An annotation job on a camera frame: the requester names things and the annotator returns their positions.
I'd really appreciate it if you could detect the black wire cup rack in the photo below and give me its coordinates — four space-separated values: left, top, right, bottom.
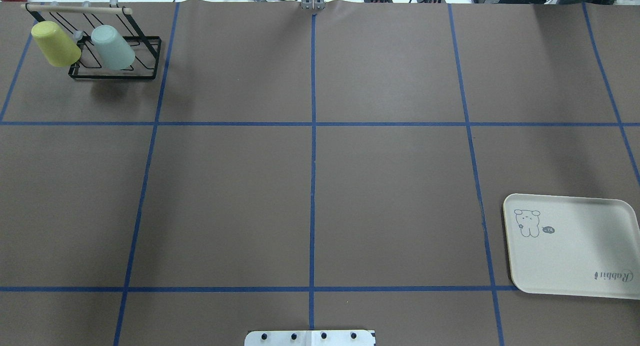
22 0 163 80

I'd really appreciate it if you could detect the pale green plastic cup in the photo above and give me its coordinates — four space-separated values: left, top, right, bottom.
90 25 135 70

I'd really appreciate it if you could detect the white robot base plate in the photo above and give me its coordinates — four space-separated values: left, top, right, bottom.
244 330 377 346

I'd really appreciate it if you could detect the cream rabbit print tray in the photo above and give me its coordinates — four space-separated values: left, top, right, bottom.
502 193 640 299

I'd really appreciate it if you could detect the yellow plastic cup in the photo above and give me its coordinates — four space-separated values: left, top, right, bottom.
30 20 82 67

